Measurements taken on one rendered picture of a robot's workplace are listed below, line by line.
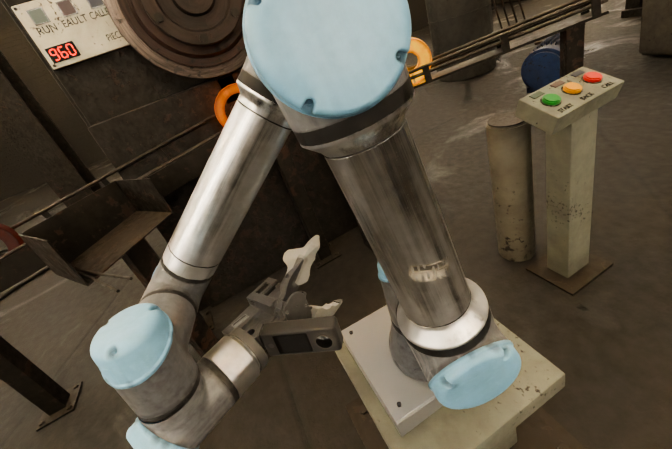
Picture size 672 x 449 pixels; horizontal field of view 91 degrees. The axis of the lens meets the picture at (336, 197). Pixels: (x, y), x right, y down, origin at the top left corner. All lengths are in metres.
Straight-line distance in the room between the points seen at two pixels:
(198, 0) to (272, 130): 0.80
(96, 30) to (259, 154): 1.05
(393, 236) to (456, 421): 0.44
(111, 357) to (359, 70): 0.35
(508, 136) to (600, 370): 0.64
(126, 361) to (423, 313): 0.31
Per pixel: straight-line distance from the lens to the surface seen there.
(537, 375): 0.75
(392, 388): 0.69
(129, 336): 0.42
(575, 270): 1.33
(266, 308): 0.56
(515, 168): 1.14
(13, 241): 1.47
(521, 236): 1.29
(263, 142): 0.41
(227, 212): 0.45
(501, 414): 0.71
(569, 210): 1.14
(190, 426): 0.50
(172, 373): 0.45
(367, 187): 0.30
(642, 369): 1.16
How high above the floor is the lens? 0.94
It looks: 27 degrees down
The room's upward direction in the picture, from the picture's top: 20 degrees counter-clockwise
